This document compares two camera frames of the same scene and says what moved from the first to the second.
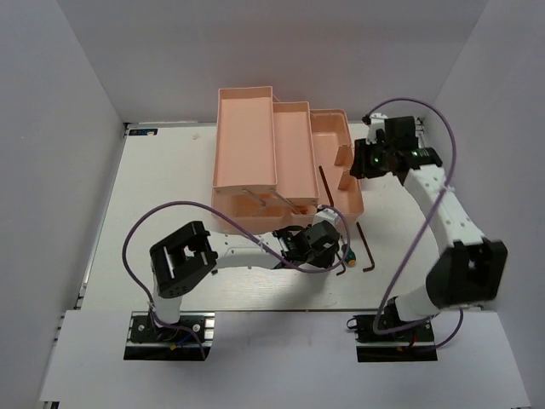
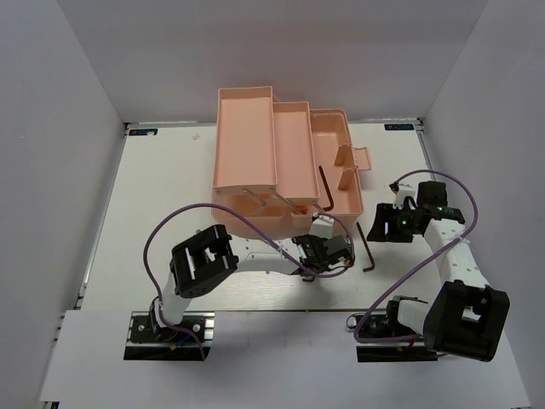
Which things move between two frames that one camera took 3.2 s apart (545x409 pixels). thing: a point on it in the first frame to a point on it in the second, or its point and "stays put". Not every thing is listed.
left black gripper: x=327 y=259 stays put
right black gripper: x=361 y=167 to x=386 y=213
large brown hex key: x=327 y=186 stays put
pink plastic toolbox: x=275 y=162 stays put
